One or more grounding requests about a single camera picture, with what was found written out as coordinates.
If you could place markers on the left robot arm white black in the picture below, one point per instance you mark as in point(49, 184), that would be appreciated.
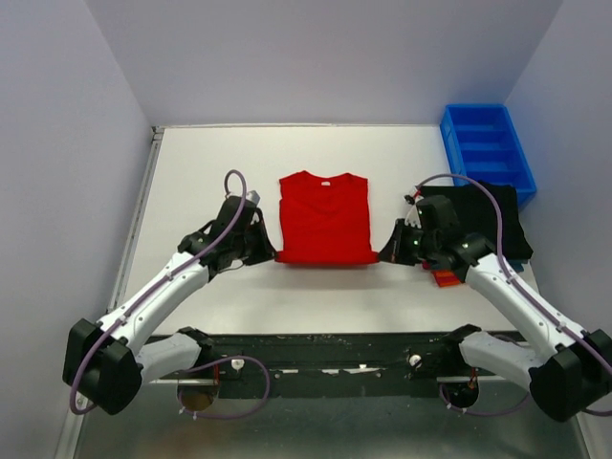
point(109, 360)

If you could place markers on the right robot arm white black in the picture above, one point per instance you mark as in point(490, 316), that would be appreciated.
point(564, 368)

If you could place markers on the black folded t shirt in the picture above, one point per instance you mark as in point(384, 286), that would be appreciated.
point(475, 213)

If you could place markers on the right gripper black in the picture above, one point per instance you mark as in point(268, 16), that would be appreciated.
point(395, 251)

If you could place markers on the red t shirt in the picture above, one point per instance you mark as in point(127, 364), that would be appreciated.
point(325, 221)

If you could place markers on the blue plastic bin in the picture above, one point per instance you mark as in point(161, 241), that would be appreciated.
point(481, 143)

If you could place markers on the side aluminium table rail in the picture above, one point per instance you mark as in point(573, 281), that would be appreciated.
point(120, 284)

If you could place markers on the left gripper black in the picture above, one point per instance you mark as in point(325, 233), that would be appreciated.
point(266, 251)

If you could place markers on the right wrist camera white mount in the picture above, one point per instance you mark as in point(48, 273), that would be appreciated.
point(412, 217)

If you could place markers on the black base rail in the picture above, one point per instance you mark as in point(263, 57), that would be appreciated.
point(326, 366)

